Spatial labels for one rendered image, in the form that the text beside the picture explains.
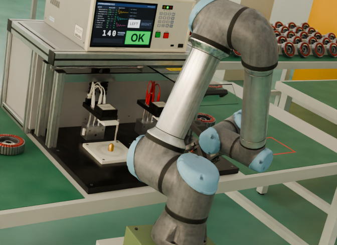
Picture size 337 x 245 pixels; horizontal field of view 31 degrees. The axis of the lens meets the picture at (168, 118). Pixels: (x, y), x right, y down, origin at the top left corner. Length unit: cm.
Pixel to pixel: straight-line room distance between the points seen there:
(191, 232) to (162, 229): 8
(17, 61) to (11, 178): 58
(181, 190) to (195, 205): 5
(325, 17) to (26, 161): 431
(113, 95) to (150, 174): 88
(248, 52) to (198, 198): 39
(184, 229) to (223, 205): 215
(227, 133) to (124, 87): 74
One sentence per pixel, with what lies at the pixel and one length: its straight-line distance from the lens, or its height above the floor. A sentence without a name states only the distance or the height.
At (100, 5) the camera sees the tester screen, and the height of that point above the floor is 128.
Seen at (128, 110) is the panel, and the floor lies 83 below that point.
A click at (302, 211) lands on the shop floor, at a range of 394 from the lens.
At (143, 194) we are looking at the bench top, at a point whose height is 75.
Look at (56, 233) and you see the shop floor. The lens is 317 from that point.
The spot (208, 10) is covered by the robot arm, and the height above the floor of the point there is 142.
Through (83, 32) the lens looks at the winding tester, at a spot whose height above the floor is 117.
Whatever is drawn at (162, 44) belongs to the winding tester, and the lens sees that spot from 233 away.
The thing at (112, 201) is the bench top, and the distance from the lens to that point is 199.
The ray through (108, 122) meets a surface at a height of 88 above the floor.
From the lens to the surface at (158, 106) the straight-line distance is 233.
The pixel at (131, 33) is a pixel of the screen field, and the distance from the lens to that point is 224.
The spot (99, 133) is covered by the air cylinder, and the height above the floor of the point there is 80.
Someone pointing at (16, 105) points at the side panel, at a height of 81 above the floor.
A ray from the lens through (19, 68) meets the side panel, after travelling 241.
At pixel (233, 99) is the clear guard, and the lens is 227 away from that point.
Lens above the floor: 169
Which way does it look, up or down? 20 degrees down
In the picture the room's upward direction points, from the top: 11 degrees clockwise
